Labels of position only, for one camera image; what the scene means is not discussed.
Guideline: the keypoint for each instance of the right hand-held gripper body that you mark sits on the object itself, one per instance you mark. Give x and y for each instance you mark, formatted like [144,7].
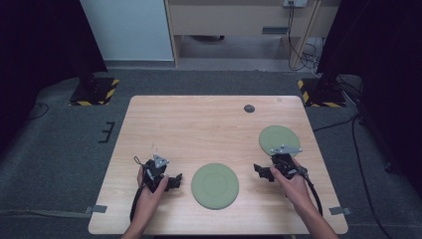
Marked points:
[285,162]

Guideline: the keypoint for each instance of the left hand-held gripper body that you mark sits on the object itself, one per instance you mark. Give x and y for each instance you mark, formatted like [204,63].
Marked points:
[156,172]

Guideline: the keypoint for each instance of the green round plate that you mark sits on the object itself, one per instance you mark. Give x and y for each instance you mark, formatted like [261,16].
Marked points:
[277,137]
[215,186]

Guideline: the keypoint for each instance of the person's left hand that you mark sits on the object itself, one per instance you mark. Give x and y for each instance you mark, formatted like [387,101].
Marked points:
[149,200]

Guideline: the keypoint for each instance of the person's right hand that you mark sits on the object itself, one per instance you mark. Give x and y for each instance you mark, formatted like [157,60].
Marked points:
[295,191]

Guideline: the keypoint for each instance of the grey tape strip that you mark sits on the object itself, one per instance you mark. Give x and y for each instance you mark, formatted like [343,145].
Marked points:
[97,209]
[339,210]

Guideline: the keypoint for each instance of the black stand base hazard stripes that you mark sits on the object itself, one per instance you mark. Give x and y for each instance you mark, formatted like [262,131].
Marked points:
[96,91]
[323,94]

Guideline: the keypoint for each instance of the black curtain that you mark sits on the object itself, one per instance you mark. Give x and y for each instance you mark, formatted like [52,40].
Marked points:
[381,66]
[40,49]

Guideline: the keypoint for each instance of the white power strip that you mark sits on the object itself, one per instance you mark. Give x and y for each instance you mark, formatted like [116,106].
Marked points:
[294,3]

